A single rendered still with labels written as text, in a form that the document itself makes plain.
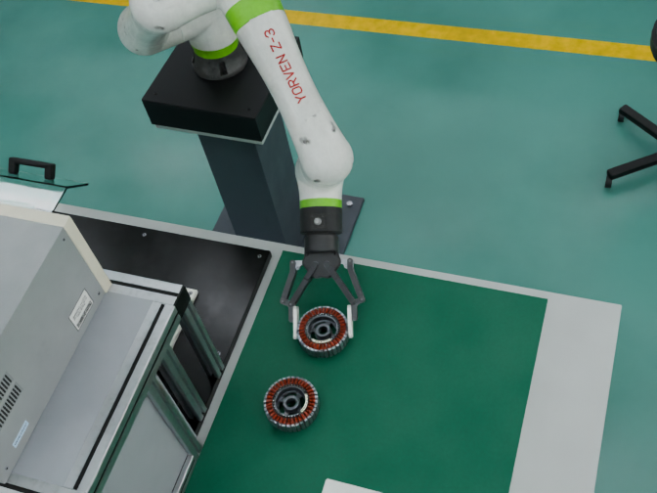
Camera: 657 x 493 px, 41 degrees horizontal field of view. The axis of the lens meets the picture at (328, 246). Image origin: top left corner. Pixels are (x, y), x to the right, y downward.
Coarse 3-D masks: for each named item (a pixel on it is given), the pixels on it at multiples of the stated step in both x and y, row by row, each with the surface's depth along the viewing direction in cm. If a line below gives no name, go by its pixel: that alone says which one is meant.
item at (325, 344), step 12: (312, 312) 189; (324, 312) 189; (336, 312) 188; (300, 324) 188; (312, 324) 189; (324, 324) 188; (336, 324) 187; (300, 336) 186; (324, 336) 186; (336, 336) 185; (312, 348) 184; (324, 348) 184; (336, 348) 185
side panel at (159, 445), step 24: (144, 408) 153; (168, 408) 161; (144, 432) 155; (168, 432) 165; (192, 432) 172; (120, 456) 148; (144, 456) 156; (168, 456) 166; (192, 456) 174; (120, 480) 149; (144, 480) 158; (168, 480) 168
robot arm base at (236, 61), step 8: (240, 48) 229; (232, 56) 227; (240, 56) 229; (192, 64) 232; (200, 64) 228; (208, 64) 227; (216, 64) 226; (224, 64) 227; (232, 64) 228; (240, 64) 229; (200, 72) 229; (208, 72) 228; (216, 72) 228; (224, 72) 229; (232, 72) 228
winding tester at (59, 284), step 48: (0, 240) 143; (48, 240) 141; (0, 288) 137; (48, 288) 141; (96, 288) 155; (0, 336) 132; (48, 336) 144; (0, 384) 134; (48, 384) 146; (0, 432) 136; (0, 480) 138
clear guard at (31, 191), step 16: (0, 176) 187; (16, 176) 187; (32, 176) 190; (0, 192) 184; (16, 192) 183; (32, 192) 183; (48, 192) 182; (64, 192) 182; (32, 208) 180; (48, 208) 179
